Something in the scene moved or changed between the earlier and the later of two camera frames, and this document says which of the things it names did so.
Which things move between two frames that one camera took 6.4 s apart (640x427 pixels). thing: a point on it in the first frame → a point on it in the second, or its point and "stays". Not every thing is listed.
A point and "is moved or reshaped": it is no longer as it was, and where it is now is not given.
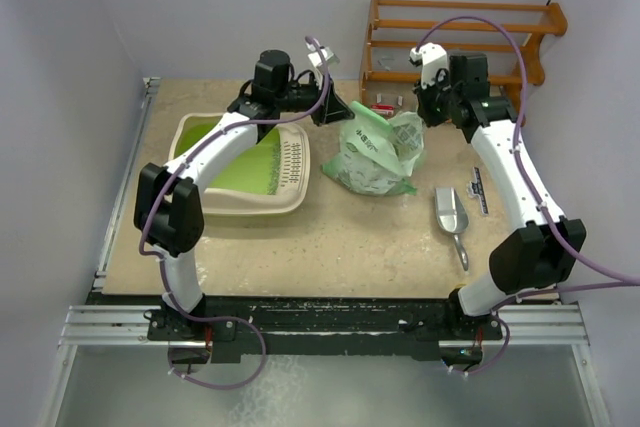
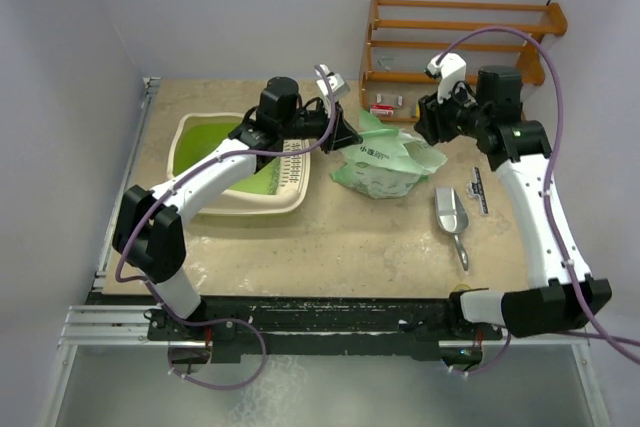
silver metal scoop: (452, 217) stays
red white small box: (383, 109) stays
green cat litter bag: (377, 156) is moved or reshaped
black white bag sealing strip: (477, 189) stays
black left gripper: (331, 109) → (341, 134)
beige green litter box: (272, 178) stays
